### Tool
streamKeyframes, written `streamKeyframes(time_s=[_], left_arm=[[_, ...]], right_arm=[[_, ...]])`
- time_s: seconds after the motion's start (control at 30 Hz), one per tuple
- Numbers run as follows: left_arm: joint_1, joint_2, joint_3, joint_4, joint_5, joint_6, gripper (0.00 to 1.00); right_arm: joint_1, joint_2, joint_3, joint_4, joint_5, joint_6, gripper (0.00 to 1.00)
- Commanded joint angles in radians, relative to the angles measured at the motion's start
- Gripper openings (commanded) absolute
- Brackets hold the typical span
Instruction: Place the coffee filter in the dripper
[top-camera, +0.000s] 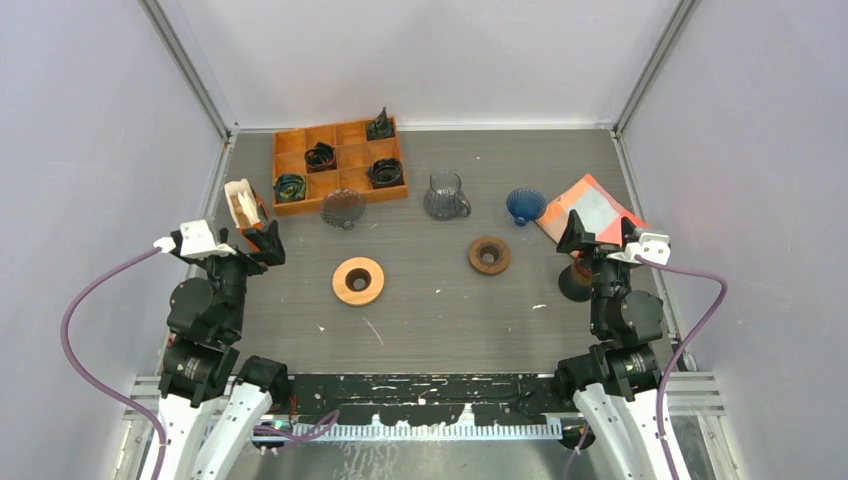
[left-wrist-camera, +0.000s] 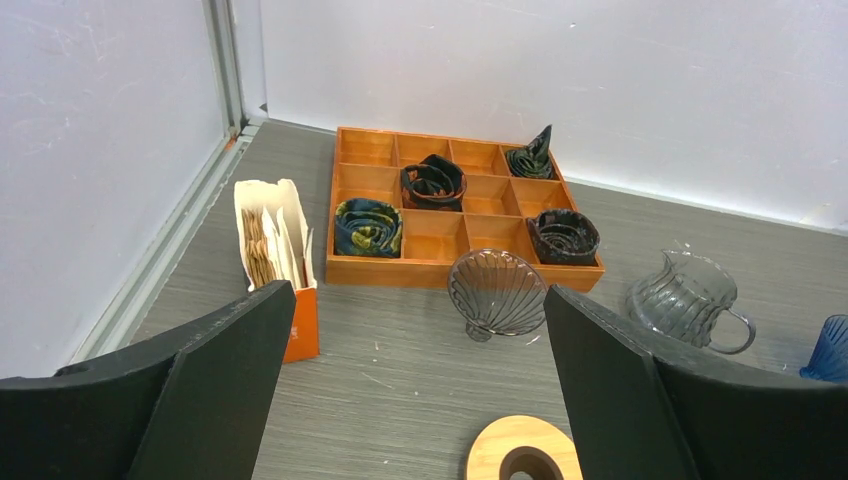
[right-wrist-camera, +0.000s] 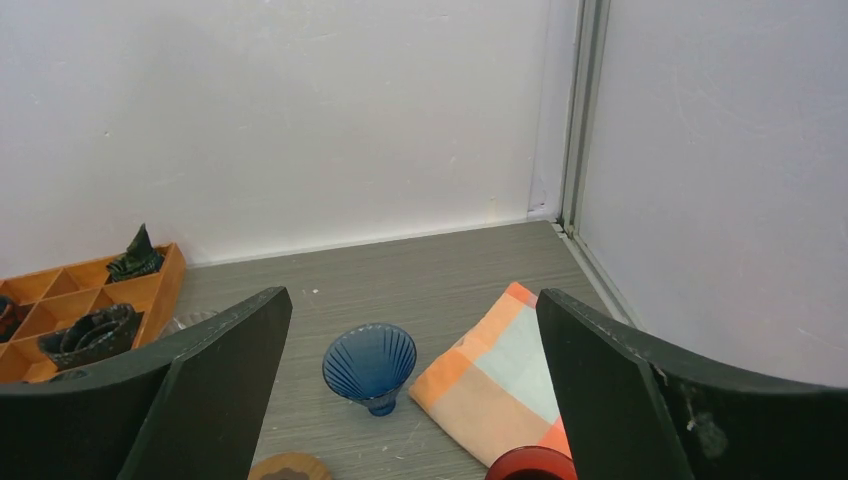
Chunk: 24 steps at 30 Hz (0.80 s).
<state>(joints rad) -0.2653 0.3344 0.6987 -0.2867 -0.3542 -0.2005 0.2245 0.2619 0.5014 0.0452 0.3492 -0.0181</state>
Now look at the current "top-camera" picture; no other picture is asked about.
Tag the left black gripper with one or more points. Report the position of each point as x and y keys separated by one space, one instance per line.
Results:
x=271 y=250

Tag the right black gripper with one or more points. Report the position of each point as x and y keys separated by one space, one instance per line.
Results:
x=575 y=235

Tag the clear smoky glass dripper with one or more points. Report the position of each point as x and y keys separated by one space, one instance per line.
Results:
x=342 y=208

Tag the grey glass server jug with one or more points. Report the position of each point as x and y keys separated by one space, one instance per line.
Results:
x=444 y=198

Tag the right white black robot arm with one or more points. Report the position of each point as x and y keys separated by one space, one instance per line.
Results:
x=618 y=386

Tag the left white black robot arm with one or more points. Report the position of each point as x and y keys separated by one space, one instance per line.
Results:
x=206 y=408

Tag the orange filter holder box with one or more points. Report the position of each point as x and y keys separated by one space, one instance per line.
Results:
x=263 y=212

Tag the blue glass dripper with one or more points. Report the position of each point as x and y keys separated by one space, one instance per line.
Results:
x=525 y=205

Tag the orange grey folded cloth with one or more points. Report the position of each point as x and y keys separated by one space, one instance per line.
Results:
x=599 y=212

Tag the stack of paper filters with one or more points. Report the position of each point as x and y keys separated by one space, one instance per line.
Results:
x=243 y=206

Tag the black round base disc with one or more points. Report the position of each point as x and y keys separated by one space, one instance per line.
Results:
x=572 y=288

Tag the rolled black tie middle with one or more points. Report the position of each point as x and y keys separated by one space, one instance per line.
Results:
x=320 y=158

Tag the orange wooden compartment tray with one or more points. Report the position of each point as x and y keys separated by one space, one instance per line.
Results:
x=354 y=154

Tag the rolled black tie right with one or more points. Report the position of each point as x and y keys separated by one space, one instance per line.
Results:
x=386 y=172

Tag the rolled black tie back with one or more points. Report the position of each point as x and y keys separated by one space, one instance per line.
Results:
x=381 y=127

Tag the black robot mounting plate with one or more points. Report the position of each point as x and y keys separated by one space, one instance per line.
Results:
x=503 y=399

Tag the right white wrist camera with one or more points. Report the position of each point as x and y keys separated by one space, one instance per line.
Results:
x=653 y=246

